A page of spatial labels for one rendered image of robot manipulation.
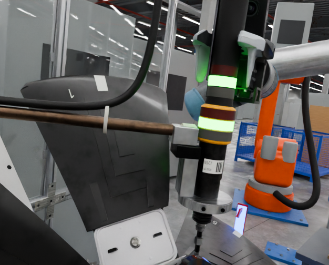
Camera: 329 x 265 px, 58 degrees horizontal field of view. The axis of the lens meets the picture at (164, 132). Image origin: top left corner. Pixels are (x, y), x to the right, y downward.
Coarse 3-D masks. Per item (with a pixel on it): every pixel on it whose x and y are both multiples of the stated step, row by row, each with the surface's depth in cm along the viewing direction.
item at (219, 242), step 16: (192, 224) 58; (208, 224) 60; (224, 224) 63; (176, 240) 51; (192, 240) 51; (208, 240) 53; (224, 240) 55; (240, 240) 58; (208, 256) 47; (224, 256) 48; (240, 256) 50; (256, 256) 54
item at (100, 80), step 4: (96, 76) 46; (100, 76) 47; (104, 76) 47; (96, 80) 46; (100, 80) 46; (104, 80) 46; (96, 84) 45; (100, 84) 46; (104, 84) 46; (100, 88) 45; (104, 88) 45
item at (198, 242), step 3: (198, 231) 39; (198, 234) 39; (201, 234) 39; (195, 237) 39; (198, 237) 39; (201, 237) 39; (195, 240) 39; (198, 240) 39; (201, 240) 39; (195, 243) 39; (198, 243) 39; (201, 243) 39; (195, 246) 39; (198, 246) 39; (195, 249) 39; (198, 249) 39; (195, 252) 39; (198, 252) 39; (198, 255) 39
